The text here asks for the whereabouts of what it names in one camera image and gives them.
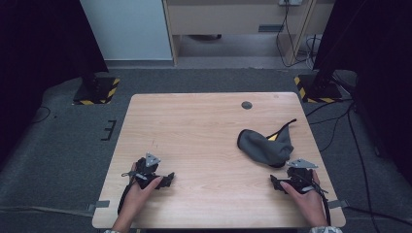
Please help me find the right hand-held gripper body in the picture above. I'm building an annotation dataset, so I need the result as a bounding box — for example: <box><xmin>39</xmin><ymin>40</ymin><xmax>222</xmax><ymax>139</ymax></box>
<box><xmin>286</xmin><ymin>157</ymin><xmax>328</xmax><ymax>195</ymax></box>

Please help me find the person's right hand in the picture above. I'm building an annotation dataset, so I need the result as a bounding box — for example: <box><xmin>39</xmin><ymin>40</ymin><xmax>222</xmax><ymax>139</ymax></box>
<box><xmin>279</xmin><ymin>169</ymin><xmax>328</xmax><ymax>229</ymax></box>

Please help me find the beige wooden desk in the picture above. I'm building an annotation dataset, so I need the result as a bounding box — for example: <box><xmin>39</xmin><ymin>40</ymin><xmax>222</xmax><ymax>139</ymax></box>
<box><xmin>161</xmin><ymin>0</ymin><xmax>336</xmax><ymax>67</ymax></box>

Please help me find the grey tape piece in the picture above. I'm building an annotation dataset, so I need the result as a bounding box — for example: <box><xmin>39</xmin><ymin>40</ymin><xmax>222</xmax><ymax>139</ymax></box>
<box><xmin>86</xmin><ymin>200</ymin><xmax>111</xmax><ymax>213</ymax></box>
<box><xmin>326</xmin><ymin>199</ymin><xmax>351</xmax><ymax>210</ymax></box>

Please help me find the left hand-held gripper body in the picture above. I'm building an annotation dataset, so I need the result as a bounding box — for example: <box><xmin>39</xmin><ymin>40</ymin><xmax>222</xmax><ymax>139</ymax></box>
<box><xmin>121</xmin><ymin>152</ymin><xmax>163</xmax><ymax>190</ymax></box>

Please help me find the grey and yellow towel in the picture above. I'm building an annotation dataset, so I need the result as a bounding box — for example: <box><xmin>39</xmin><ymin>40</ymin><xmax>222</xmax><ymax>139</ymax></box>
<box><xmin>236</xmin><ymin>117</ymin><xmax>297</xmax><ymax>169</ymax></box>

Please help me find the black cable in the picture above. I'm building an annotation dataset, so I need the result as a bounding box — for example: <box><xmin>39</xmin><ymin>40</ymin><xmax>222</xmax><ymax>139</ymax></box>
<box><xmin>347</xmin><ymin>106</ymin><xmax>378</xmax><ymax>233</ymax></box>
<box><xmin>309</xmin><ymin>106</ymin><xmax>354</xmax><ymax>153</ymax></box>
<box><xmin>305</xmin><ymin>98</ymin><xmax>356</xmax><ymax>118</ymax></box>
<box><xmin>305</xmin><ymin>34</ymin><xmax>321</xmax><ymax>71</ymax></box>
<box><xmin>275</xmin><ymin>3</ymin><xmax>312</xmax><ymax>69</ymax></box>
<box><xmin>32</xmin><ymin>106</ymin><xmax>52</xmax><ymax>124</ymax></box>
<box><xmin>343</xmin><ymin>206</ymin><xmax>412</xmax><ymax>227</ymax></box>

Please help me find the black stand base striped tape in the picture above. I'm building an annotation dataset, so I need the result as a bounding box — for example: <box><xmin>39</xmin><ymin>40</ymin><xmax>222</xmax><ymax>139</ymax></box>
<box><xmin>293</xmin><ymin>72</ymin><xmax>344</xmax><ymax>105</ymax></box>
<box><xmin>72</xmin><ymin>72</ymin><xmax>120</xmax><ymax>106</ymax></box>

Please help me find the person's left hand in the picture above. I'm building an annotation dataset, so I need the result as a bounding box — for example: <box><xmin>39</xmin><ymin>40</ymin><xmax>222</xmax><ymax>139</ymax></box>
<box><xmin>118</xmin><ymin>161</ymin><xmax>164</xmax><ymax>224</ymax></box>

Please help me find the person's right sleeve cuff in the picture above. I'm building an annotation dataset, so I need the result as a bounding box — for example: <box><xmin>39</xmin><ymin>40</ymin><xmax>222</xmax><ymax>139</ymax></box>
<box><xmin>309</xmin><ymin>225</ymin><xmax>344</xmax><ymax>233</ymax></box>

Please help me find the right hand-held gripper cable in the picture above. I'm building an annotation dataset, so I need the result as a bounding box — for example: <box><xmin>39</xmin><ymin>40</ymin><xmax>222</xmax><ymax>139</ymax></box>
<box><xmin>307</xmin><ymin>181</ymin><xmax>332</xmax><ymax>227</ymax></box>

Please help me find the white cabinet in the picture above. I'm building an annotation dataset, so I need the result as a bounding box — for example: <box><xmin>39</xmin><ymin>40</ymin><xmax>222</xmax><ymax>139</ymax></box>
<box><xmin>80</xmin><ymin>0</ymin><xmax>173</xmax><ymax>62</ymax></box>

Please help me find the dark curtain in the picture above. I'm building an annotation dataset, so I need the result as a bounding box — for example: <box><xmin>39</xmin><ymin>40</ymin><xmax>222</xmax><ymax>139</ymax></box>
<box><xmin>312</xmin><ymin>0</ymin><xmax>412</xmax><ymax>183</ymax></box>
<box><xmin>0</xmin><ymin>0</ymin><xmax>110</xmax><ymax>163</ymax></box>

